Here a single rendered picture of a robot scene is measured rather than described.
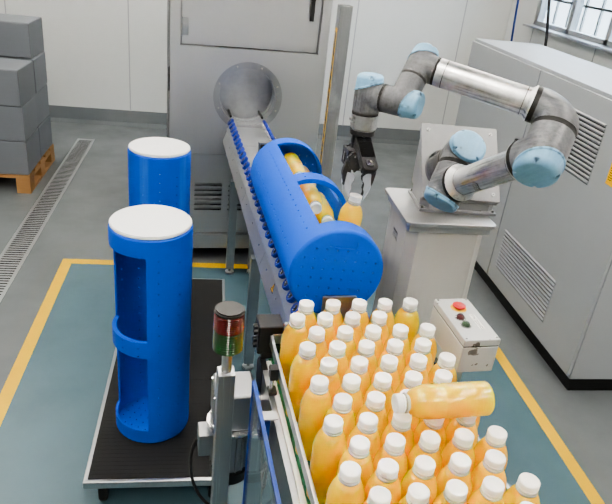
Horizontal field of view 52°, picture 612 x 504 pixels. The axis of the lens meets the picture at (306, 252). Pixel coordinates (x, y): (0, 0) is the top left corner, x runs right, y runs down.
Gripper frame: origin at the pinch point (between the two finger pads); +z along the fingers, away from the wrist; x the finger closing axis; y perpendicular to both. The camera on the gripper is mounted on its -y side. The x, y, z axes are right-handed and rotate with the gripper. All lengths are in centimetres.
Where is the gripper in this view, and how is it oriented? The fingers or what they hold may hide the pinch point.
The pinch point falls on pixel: (355, 197)
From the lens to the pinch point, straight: 184.4
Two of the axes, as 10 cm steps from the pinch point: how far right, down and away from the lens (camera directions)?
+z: -1.0, 8.9, 4.5
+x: -9.7, 0.1, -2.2
